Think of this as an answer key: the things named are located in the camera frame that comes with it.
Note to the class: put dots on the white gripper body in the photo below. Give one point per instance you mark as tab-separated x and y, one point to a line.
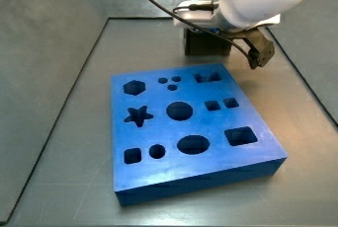
214	15

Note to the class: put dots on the dark curved fixture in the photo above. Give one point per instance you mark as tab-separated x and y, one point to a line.
202	44

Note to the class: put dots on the blue shape-sorter block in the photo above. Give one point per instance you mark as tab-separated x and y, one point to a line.
186	133

